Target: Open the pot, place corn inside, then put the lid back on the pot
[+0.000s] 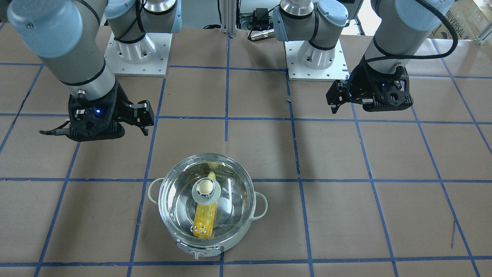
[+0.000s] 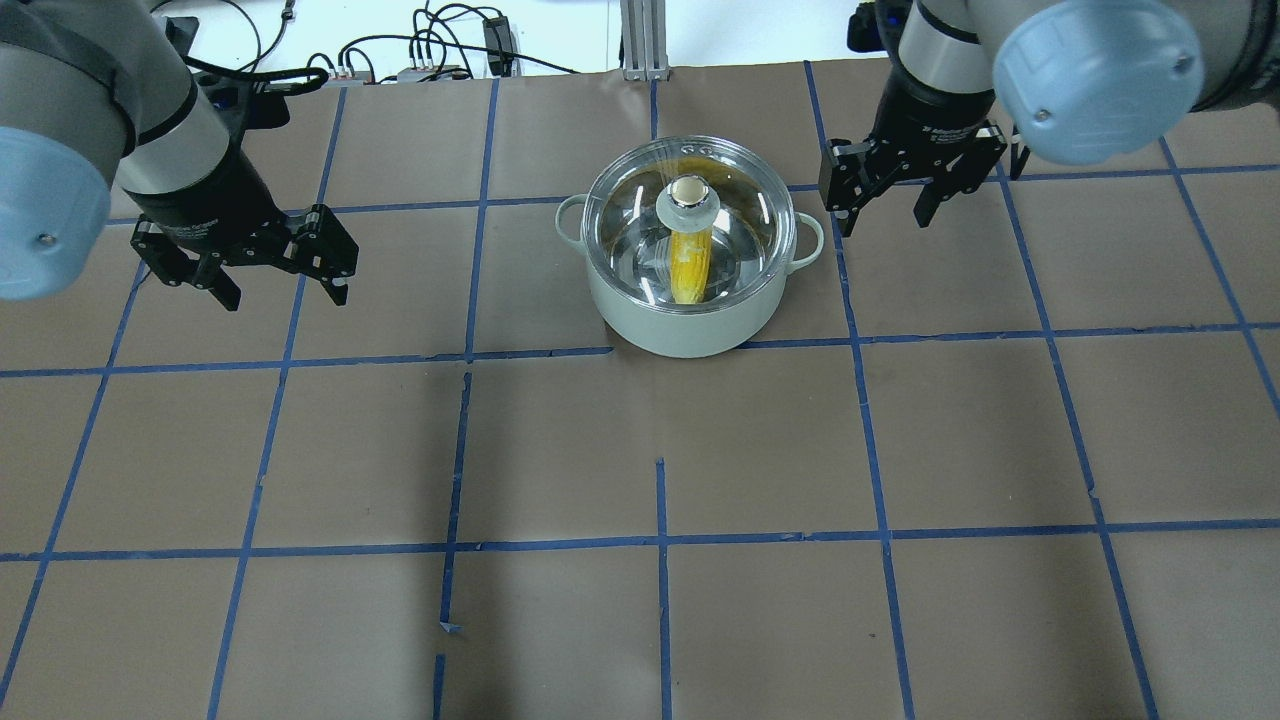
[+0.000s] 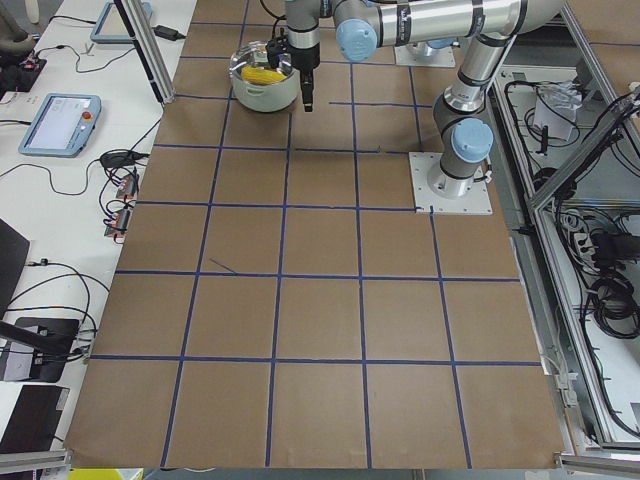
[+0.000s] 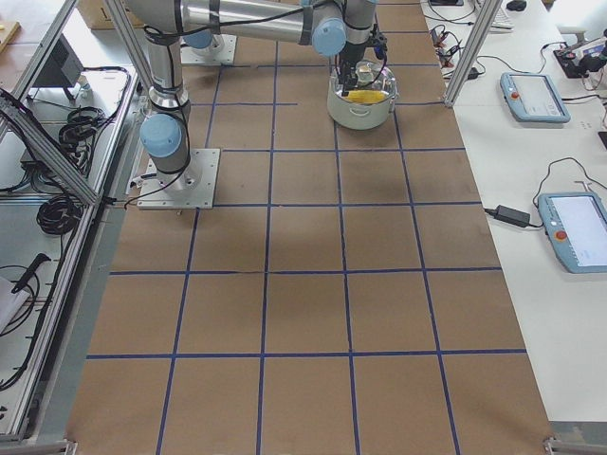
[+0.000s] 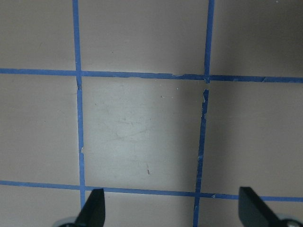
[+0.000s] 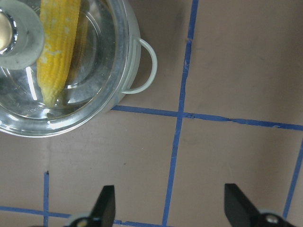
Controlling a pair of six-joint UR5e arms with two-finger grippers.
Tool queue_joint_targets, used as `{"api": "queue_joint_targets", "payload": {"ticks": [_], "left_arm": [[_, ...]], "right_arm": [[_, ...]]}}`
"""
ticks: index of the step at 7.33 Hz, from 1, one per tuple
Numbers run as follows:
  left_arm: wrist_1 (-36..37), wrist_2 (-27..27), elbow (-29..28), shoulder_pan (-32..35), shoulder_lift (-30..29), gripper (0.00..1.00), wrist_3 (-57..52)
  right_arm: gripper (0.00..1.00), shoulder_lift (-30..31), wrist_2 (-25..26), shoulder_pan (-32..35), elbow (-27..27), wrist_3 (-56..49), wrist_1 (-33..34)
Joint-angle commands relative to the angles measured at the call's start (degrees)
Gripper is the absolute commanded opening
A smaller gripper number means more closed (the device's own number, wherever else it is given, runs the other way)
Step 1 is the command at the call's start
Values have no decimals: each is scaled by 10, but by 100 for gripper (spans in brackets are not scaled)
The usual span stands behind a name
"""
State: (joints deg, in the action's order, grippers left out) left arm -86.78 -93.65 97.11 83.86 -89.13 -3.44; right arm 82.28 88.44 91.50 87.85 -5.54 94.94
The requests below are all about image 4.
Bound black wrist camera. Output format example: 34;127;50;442
367;29;388;62

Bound black power adapter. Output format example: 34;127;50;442
494;205;530;228

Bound blue teach pendant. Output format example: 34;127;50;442
538;191;606;274
500;73;571;124

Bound cardboard box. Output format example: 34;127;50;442
76;0;144;30

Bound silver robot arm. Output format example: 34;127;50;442
127;1;387;119

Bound far blue teach pendant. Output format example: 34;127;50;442
500;73;571;124

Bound yellow corn cob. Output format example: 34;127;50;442
344;90;387;104

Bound glass pot lid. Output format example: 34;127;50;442
328;60;399;103

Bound coiled black cables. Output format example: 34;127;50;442
36;194;82;237

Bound pale green cooking pot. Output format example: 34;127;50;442
327;94;395;130

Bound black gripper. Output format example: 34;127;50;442
339;42;366;98

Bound near blue teach pendant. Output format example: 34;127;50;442
538;191;606;274

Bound aluminium frame post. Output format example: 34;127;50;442
444;0;501;108

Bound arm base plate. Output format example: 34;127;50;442
136;149;220;209
180;34;237;66

